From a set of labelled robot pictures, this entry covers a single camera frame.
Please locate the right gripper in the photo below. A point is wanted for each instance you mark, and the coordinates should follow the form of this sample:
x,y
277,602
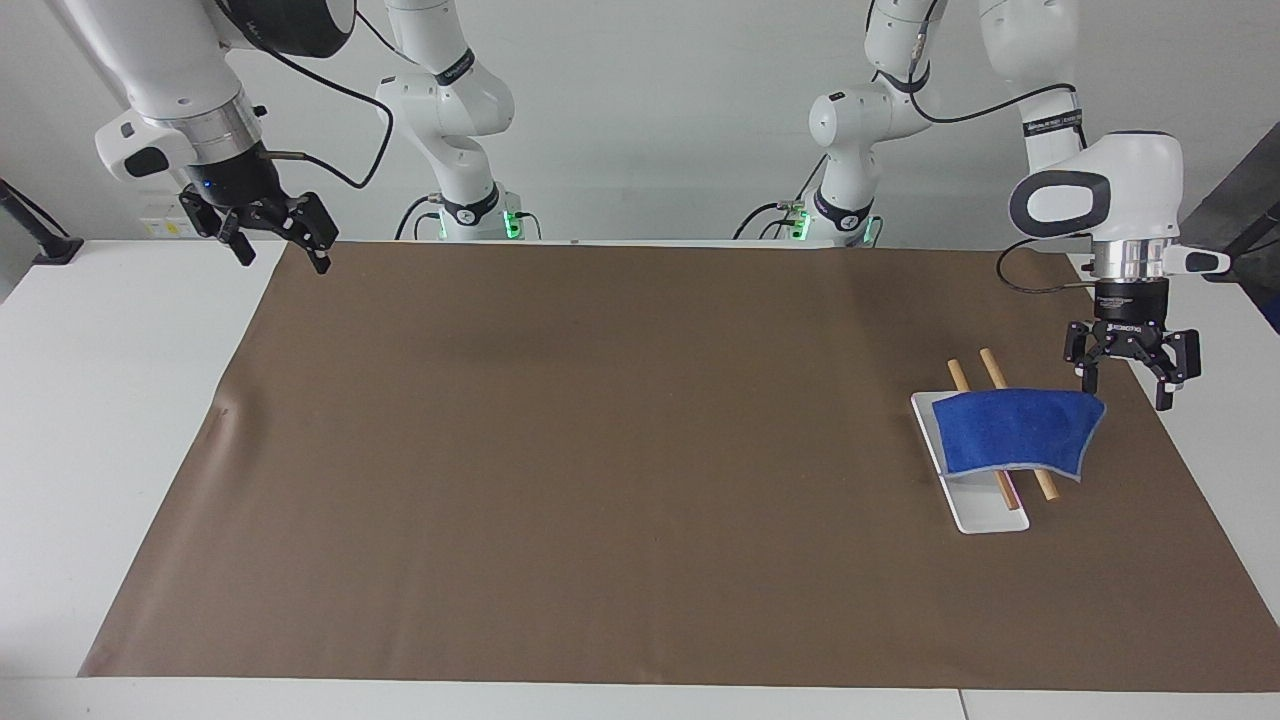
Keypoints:
x,y
238,176

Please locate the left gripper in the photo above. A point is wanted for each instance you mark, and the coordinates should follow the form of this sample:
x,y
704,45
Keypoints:
x,y
1130,312

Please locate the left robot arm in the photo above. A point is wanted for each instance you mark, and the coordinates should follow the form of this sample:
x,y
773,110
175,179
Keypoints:
x,y
1140,175

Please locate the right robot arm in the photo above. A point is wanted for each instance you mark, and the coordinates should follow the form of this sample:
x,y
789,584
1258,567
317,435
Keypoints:
x,y
455,110

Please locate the blue towel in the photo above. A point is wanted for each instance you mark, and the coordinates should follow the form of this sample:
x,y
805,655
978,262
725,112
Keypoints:
x,y
1015,432

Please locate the wooden rod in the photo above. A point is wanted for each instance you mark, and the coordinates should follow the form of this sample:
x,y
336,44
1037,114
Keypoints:
x,y
994,368
959,377

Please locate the black stand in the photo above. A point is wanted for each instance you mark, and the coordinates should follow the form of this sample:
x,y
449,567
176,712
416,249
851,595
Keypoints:
x,y
1250,236
52,248

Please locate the white flat rack base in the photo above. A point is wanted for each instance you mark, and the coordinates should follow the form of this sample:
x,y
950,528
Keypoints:
x,y
985,512

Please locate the white wall socket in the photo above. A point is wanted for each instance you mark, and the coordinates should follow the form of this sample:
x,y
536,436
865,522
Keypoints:
x,y
165,222

